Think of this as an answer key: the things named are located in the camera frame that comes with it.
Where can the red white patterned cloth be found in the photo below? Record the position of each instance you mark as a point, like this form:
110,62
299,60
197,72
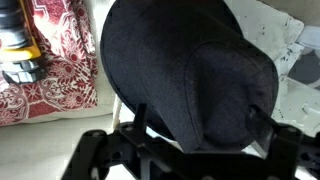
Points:
63,66

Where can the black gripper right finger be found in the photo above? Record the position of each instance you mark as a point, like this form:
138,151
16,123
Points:
293,150

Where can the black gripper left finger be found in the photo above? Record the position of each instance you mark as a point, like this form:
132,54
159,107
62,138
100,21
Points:
100,150

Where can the white fabric sofa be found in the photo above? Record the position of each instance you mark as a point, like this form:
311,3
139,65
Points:
50,150

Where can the black bucket hat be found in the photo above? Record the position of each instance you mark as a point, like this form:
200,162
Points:
173,66

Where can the small white wooden chair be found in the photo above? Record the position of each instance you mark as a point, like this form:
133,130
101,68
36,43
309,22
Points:
286,30

